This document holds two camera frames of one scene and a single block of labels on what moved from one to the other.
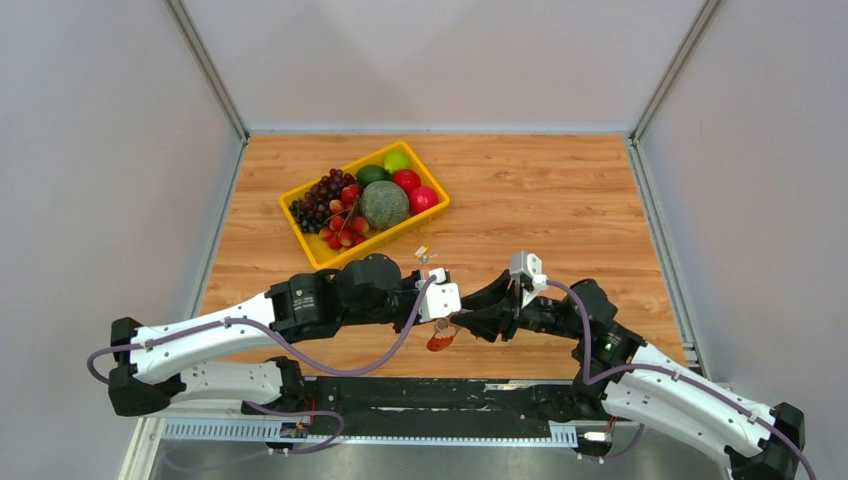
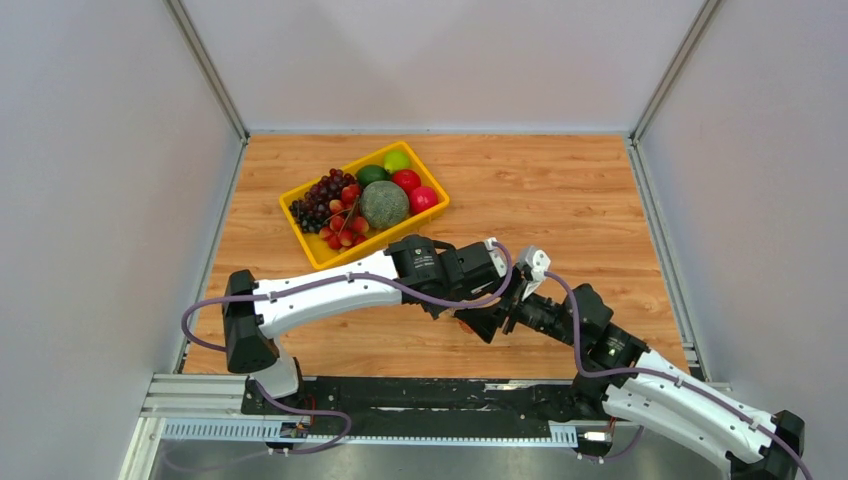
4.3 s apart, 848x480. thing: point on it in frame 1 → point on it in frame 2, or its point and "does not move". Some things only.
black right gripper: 487,325 does not move
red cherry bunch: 345,230 does not move
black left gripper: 411,283 → 434,310
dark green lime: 367,174 does not move
